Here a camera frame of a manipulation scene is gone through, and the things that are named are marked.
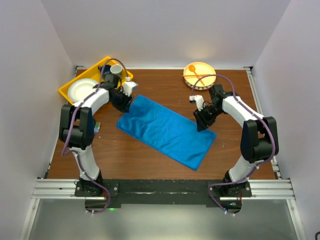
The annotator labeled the dark blue mug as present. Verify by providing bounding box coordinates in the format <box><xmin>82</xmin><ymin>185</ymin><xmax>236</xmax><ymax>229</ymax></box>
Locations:
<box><xmin>97</xmin><ymin>64</ymin><xmax>111</xmax><ymax>75</ymax></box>

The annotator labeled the white paper plate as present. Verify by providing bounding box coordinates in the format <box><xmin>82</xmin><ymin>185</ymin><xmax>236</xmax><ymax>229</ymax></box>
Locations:
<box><xmin>67</xmin><ymin>78</ymin><xmax>98</xmax><ymax>103</ymax></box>

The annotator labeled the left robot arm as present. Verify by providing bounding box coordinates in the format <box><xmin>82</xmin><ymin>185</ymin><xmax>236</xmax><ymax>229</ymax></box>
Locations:
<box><xmin>59</xmin><ymin>73</ymin><xmax>138</xmax><ymax>196</ymax></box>

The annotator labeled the orange plastic spoon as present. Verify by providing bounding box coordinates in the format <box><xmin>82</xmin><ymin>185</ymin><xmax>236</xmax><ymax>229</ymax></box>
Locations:
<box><xmin>188</xmin><ymin>64</ymin><xmax>203</xmax><ymax>79</ymax></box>

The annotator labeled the grey mug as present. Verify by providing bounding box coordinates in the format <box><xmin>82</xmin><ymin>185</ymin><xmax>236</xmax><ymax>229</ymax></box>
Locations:
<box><xmin>110</xmin><ymin>64</ymin><xmax>123</xmax><ymax>78</ymax></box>

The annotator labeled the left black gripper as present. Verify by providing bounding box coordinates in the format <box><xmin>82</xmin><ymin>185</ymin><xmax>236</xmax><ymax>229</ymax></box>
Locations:
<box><xmin>111</xmin><ymin>88</ymin><xmax>134</xmax><ymax>114</ymax></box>

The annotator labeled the yellow plastic plate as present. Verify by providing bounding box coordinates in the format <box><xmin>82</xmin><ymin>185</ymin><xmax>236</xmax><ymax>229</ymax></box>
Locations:
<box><xmin>182</xmin><ymin>62</ymin><xmax>217</xmax><ymax>91</ymax></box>

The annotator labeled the blue cloth napkin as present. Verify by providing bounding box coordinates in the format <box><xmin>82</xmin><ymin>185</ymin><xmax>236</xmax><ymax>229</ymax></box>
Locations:
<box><xmin>116</xmin><ymin>95</ymin><xmax>217</xmax><ymax>171</ymax></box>

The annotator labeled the orange plastic knife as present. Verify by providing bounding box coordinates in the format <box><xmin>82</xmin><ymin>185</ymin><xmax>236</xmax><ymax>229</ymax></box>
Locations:
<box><xmin>182</xmin><ymin>72</ymin><xmax>209</xmax><ymax>78</ymax></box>

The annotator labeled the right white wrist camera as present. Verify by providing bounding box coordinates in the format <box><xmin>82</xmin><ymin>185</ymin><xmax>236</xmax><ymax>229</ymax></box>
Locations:
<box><xmin>189</xmin><ymin>95</ymin><xmax>205</xmax><ymax>111</ymax></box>

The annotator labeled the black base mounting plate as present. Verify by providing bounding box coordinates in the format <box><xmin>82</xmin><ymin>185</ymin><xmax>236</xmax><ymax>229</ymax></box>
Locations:
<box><xmin>74</xmin><ymin>179</ymin><xmax>252</xmax><ymax>211</ymax></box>

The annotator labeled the iridescent metal fork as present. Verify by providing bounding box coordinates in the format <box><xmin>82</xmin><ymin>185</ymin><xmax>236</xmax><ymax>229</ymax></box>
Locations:
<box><xmin>93</xmin><ymin>122</ymin><xmax>101</xmax><ymax>134</ymax></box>

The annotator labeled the yellow plastic tray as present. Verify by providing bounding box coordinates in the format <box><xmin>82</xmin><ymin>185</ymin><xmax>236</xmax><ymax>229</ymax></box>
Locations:
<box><xmin>59</xmin><ymin>56</ymin><xmax>132</xmax><ymax>112</ymax></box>

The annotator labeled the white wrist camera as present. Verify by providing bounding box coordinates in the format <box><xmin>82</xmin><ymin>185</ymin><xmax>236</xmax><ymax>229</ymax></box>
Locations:
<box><xmin>122</xmin><ymin>76</ymin><xmax>138</xmax><ymax>97</ymax></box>
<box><xmin>189</xmin><ymin>95</ymin><xmax>205</xmax><ymax>111</ymax></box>

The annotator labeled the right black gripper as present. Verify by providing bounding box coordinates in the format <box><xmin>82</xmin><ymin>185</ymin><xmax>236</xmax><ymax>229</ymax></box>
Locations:
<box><xmin>193</xmin><ymin>104</ymin><xmax>225</xmax><ymax>133</ymax></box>

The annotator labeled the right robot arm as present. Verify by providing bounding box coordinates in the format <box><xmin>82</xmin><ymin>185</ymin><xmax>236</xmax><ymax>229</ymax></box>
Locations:
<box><xmin>189</xmin><ymin>84</ymin><xmax>279</xmax><ymax>197</ymax></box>

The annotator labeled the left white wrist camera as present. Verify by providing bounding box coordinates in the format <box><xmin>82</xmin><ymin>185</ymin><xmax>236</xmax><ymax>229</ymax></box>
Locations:
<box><xmin>122</xmin><ymin>76</ymin><xmax>138</xmax><ymax>97</ymax></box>

